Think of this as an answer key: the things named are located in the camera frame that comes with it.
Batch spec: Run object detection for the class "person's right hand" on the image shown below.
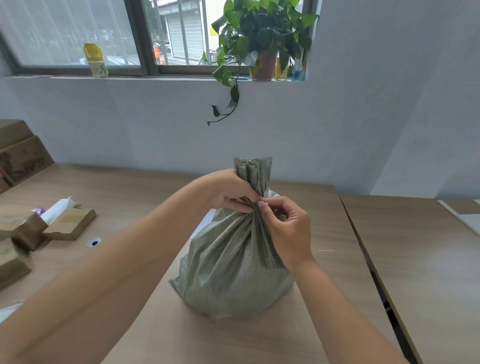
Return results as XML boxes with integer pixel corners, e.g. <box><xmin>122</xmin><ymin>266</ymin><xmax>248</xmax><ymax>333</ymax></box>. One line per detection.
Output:
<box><xmin>256</xmin><ymin>195</ymin><xmax>316</xmax><ymax>273</ymax></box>

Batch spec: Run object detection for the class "person's left hand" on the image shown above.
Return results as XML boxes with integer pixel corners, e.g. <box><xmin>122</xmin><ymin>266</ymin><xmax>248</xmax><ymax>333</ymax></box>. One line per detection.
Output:
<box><xmin>194</xmin><ymin>168</ymin><xmax>263</xmax><ymax>215</ymax></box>

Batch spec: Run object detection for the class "green woven sack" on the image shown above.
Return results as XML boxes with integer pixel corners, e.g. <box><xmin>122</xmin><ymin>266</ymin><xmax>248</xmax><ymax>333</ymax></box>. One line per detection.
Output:
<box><xmin>169</xmin><ymin>156</ymin><xmax>297</xmax><ymax>323</ymax></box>

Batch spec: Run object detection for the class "person's left forearm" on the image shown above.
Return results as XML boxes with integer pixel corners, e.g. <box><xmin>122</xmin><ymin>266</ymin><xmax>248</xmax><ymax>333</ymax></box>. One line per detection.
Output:
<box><xmin>0</xmin><ymin>176</ymin><xmax>222</xmax><ymax>364</ymax></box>

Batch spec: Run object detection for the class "person's right forearm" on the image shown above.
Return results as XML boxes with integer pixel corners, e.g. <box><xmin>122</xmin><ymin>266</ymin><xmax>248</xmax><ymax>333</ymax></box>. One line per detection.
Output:
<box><xmin>288</xmin><ymin>254</ymin><xmax>410</xmax><ymax>364</ymax></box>

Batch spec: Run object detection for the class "white paper sign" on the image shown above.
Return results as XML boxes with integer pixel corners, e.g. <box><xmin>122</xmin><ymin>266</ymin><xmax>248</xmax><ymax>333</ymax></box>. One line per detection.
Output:
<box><xmin>189</xmin><ymin>208</ymin><xmax>218</xmax><ymax>241</ymax></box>

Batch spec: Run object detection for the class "yellow glass bottle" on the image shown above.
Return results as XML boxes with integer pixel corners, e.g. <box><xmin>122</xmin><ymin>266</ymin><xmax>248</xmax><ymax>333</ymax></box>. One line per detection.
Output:
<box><xmin>274</xmin><ymin>56</ymin><xmax>290</xmax><ymax>82</ymax></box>

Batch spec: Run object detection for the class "blue glass bottle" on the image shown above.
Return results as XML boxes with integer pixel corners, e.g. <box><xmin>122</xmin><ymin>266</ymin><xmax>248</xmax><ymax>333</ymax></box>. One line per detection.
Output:
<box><xmin>290</xmin><ymin>58</ymin><xmax>308</xmax><ymax>82</ymax></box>

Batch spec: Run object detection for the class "green potted plant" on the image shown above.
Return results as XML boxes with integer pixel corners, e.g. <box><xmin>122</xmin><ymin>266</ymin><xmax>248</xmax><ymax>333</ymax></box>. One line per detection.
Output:
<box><xmin>201</xmin><ymin>0</ymin><xmax>320</xmax><ymax>127</ymax></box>

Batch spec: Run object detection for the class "white rolled sheet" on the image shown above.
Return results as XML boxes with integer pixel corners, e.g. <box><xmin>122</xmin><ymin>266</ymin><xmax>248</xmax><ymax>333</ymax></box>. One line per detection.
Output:
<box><xmin>39</xmin><ymin>196</ymin><xmax>76</xmax><ymax>226</ymax></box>

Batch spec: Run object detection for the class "dark framed barred window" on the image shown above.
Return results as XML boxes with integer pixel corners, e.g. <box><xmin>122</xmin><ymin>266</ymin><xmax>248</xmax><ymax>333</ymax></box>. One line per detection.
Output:
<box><xmin>0</xmin><ymin>0</ymin><xmax>320</xmax><ymax>78</ymax></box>

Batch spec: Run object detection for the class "flat cardboard with white sheets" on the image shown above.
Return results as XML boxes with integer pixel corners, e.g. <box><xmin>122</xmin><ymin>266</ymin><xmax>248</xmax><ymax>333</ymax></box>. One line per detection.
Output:
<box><xmin>436</xmin><ymin>198</ymin><xmax>480</xmax><ymax>238</ymax></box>

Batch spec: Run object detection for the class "yellow drink bottle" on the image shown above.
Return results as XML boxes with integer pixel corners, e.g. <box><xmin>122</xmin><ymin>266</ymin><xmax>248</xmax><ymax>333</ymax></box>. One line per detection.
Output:
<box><xmin>83</xmin><ymin>42</ymin><xmax>110</xmax><ymax>79</ymax></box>

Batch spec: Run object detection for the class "open brown cardboard box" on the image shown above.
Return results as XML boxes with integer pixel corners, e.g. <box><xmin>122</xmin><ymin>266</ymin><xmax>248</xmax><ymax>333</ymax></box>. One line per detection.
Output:
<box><xmin>0</xmin><ymin>209</ymin><xmax>49</xmax><ymax>252</ymax></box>

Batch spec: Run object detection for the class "large plain cardboard box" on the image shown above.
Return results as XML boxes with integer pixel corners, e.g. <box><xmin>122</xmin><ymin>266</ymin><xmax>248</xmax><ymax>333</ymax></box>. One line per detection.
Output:
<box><xmin>0</xmin><ymin>119</ymin><xmax>34</xmax><ymax>151</ymax></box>

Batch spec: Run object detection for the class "white paper sheet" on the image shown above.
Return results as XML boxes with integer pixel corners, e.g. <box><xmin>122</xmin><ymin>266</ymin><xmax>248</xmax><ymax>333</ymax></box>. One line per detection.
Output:
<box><xmin>0</xmin><ymin>302</ymin><xmax>24</xmax><ymax>324</ymax></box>

